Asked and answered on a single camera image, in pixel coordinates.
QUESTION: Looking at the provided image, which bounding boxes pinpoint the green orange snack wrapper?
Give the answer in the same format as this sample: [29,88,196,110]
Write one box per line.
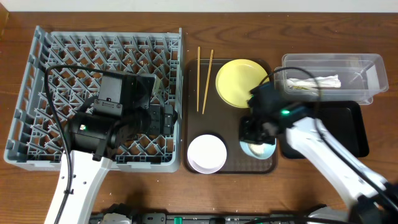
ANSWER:
[290,86,313,90]

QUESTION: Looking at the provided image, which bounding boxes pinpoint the rice and nut scraps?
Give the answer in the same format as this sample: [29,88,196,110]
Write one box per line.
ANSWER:
[248,144,268,157]

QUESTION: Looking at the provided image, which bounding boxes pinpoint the light blue bowl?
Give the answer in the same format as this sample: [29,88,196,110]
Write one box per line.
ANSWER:
[239,139,277,160]

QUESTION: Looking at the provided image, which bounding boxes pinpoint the pink white bowl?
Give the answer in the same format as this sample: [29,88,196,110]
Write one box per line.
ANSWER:
[187,134,227,174]

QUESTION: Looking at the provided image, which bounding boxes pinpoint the white paper napkin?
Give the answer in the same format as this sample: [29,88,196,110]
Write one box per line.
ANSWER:
[286,75,341,89]

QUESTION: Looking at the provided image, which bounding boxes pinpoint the wooden chopstick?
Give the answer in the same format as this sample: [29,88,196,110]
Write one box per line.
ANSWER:
[202,49,214,114]
[197,46,201,112]

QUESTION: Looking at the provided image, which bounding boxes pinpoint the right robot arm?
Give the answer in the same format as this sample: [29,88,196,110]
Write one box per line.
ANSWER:
[239,83,397,223]

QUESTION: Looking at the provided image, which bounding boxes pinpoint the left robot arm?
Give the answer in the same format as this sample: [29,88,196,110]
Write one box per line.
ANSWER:
[45,72,178,223]

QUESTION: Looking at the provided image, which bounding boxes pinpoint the clear plastic waste bin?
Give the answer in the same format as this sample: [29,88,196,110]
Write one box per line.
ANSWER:
[274,53,389,105]

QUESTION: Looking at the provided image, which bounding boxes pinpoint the black rectangular waste tray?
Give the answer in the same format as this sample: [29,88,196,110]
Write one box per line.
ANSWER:
[280,101,369,157]

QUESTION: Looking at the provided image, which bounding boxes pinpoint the dark brown serving tray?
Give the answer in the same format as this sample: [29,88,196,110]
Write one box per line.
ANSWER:
[182,59,277,174]

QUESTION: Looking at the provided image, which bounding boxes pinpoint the yellow round plate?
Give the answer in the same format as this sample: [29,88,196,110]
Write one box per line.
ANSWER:
[215,59,268,108]

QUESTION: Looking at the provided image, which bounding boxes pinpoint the grey plastic dish rack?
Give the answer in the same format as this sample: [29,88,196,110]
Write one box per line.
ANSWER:
[4,27,183,171]

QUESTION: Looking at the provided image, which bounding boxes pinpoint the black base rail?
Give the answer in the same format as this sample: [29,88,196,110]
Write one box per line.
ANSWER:
[90,212,352,224]

